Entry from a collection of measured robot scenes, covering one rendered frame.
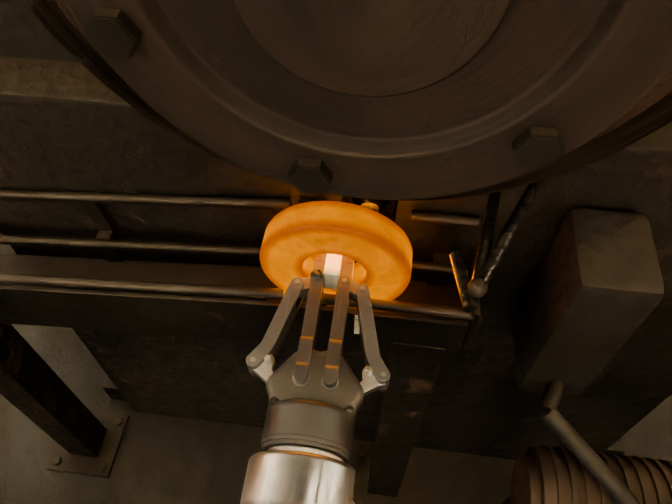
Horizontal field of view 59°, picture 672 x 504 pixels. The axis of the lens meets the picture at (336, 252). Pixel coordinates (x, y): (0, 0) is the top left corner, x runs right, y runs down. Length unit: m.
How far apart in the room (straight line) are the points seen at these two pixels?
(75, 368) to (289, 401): 1.04
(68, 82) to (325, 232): 0.29
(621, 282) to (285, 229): 0.31
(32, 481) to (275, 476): 1.00
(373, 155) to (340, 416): 0.24
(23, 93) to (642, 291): 0.61
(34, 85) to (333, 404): 0.42
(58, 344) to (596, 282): 1.24
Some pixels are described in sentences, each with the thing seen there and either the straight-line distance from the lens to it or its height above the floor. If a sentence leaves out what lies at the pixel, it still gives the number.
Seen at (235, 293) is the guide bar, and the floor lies 0.71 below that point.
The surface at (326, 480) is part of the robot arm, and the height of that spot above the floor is 0.79.
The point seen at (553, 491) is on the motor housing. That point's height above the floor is 0.53.
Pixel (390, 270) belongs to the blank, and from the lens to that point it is 0.58.
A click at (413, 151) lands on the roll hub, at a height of 1.02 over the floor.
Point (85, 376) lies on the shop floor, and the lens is 1.47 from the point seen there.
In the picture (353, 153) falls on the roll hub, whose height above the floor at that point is 1.01.
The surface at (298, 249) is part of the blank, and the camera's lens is 0.57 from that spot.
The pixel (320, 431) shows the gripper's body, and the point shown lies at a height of 0.79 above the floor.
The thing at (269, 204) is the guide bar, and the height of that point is 0.76.
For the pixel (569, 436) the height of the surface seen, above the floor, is 0.60.
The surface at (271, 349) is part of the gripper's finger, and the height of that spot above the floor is 0.77.
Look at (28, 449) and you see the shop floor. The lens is 1.45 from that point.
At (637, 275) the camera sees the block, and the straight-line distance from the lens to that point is 0.59.
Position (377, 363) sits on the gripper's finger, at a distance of 0.52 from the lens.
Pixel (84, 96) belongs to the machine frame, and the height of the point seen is 0.87.
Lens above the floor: 1.24
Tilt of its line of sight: 54 degrees down
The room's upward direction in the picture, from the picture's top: straight up
